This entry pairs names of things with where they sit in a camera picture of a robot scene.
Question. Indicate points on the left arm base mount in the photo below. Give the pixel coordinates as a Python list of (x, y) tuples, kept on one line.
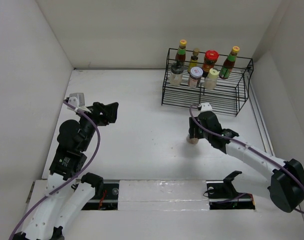
[(106, 199)]

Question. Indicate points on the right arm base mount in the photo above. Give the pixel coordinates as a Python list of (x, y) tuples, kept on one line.
[(223, 196)]

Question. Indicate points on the small yellow oil bottle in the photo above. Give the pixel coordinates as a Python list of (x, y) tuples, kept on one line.
[(194, 58)]

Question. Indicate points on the yellow lid spice shaker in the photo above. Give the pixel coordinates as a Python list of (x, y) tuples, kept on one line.
[(211, 79)]

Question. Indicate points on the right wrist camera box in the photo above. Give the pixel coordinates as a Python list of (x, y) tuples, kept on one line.
[(204, 107)]

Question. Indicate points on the white lid jar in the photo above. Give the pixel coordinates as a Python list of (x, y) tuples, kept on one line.
[(195, 76)]

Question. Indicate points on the pink lid spice shaker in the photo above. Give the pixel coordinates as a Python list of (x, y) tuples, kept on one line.
[(192, 141)]

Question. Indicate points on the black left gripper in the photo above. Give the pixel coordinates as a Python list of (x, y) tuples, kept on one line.
[(105, 113)]

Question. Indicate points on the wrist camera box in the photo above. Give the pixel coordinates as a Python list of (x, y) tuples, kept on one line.
[(204, 107), (76, 102)]

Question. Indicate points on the red lid chili jar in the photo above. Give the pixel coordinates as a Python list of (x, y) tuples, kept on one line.
[(210, 59)]

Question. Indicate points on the black cap spice shaker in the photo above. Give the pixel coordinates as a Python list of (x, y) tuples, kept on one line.
[(177, 69)]

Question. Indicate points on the yellow cap chili sauce bottle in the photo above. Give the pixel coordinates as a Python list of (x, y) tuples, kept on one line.
[(181, 52)]

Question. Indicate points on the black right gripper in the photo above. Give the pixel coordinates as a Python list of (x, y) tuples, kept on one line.
[(193, 130)]

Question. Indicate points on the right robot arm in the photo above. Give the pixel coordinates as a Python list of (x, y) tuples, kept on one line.
[(284, 179)]

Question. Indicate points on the green label sauce bottle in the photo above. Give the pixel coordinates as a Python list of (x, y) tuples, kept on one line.
[(229, 63)]

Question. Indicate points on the black wire rack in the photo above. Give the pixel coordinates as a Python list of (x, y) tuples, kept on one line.
[(227, 98)]

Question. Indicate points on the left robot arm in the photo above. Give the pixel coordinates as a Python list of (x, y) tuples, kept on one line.
[(68, 187)]

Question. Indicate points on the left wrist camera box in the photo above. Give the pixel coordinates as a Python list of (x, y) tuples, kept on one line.
[(76, 102)]

